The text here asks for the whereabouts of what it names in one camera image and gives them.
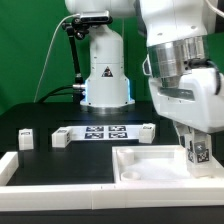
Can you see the white square tabletop tray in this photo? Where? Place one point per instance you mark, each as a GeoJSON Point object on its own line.
{"type": "Point", "coordinates": [158, 163]}

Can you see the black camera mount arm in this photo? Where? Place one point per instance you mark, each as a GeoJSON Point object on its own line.
{"type": "Point", "coordinates": [75, 50]}

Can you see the AprilTag marker sheet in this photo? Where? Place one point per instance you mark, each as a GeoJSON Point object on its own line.
{"type": "Point", "coordinates": [105, 132]}

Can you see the white U-shaped fence wall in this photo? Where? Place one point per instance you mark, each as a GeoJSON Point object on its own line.
{"type": "Point", "coordinates": [196, 192]}

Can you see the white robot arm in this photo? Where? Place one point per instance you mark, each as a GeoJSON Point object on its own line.
{"type": "Point", "coordinates": [172, 34]}

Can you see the grey camera on mount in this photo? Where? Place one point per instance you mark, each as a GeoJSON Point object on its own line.
{"type": "Point", "coordinates": [95, 17]}

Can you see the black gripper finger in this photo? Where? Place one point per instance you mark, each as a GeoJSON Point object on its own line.
{"type": "Point", "coordinates": [181, 131]}

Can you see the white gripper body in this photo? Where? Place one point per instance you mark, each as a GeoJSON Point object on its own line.
{"type": "Point", "coordinates": [194, 102]}

